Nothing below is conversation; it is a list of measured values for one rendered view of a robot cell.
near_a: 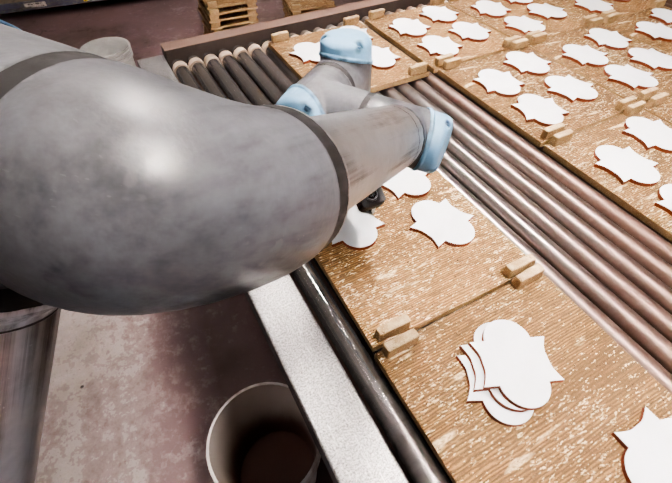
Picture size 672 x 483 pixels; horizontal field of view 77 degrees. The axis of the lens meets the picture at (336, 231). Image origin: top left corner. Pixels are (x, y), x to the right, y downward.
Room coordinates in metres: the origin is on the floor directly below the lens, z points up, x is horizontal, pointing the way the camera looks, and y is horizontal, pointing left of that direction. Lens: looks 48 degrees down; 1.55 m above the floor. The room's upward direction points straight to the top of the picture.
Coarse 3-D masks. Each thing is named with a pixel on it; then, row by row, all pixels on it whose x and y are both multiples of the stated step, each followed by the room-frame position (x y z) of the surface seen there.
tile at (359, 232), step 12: (348, 216) 0.58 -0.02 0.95; (360, 216) 0.58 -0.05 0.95; (372, 216) 0.58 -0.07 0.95; (348, 228) 0.55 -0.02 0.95; (360, 228) 0.55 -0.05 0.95; (372, 228) 0.55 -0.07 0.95; (336, 240) 0.52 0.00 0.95; (348, 240) 0.52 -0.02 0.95; (360, 240) 0.52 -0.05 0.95; (372, 240) 0.52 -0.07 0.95
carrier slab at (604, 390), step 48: (528, 288) 0.41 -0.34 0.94; (432, 336) 0.32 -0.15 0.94; (576, 336) 0.32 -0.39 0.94; (432, 384) 0.24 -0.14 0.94; (576, 384) 0.24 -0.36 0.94; (624, 384) 0.24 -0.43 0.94; (432, 432) 0.18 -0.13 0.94; (480, 432) 0.18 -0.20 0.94; (528, 432) 0.18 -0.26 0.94; (576, 432) 0.18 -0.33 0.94; (480, 480) 0.12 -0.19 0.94; (528, 480) 0.12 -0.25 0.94; (576, 480) 0.12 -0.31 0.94; (624, 480) 0.12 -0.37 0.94
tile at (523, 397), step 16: (496, 320) 0.33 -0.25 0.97; (496, 336) 0.31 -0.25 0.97; (512, 336) 0.31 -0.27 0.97; (528, 336) 0.31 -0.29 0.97; (480, 352) 0.28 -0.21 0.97; (496, 352) 0.28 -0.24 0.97; (512, 352) 0.28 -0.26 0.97; (528, 352) 0.28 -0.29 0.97; (544, 352) 0.28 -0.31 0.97; (496, 368) 0.26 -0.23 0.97; (512, 368) 0.26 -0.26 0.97; (528, 368) 0.26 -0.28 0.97; (544, 368) 0.26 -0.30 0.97; (496, 384) 0.23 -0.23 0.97; (512, 384) 0.23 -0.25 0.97; (528, 384) 0.23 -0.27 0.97; (544, 384) 0.23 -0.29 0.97; (512, 400) 0.21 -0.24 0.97; (528, 400) 0.21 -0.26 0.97; (544, 400) 0.21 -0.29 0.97
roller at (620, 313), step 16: (304, 32) 1.49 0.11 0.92; (448, 160) 0.79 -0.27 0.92; (464, 176) 0.73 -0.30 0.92; (480, 192) 0.68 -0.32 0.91; (496, 208) 0.64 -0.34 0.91; (512, 208) 0.63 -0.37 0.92; (512, 224) 0.59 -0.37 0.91; (528, 224) 0.58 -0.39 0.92; (528, 240) 0.55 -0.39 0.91; (544, 240) 0.54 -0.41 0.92; (544, 256) 0.51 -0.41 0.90; (560, 256) 0.50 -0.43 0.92; (560, 272) 0.47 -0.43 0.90; (576, 272) 0.46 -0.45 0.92; (592, 288) 0.43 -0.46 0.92; (608, 304) 0.39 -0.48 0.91; (624, 304) 0.39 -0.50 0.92; (624, 320) 0.36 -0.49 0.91; (640, 320) 0.36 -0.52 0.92; (640, 336) 0.33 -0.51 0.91; (656, 336) 0.33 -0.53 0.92; (656, 352) 0.31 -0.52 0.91
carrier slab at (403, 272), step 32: (384, 192) 0.66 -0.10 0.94; (448, 192) 0.66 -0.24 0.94; (480, 224) 0.57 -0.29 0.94; (320, 256) 0.48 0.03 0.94; (352, 256) 0.48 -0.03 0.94; (384, 256) 0.48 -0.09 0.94; (416, 256) 0.48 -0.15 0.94; (448, 256) 0.48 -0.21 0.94; (480, 256) 0.48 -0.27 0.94; (512, 256) 0.48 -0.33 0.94; (352, 288) 0.41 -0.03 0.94; (384, 288) 0.41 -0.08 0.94; (416, 288) 0.41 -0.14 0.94; (448, 288) 0.41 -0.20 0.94; (480, 288) 0.41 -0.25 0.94; (384, 320) 0.35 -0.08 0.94; (416, 320) 0.35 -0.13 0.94
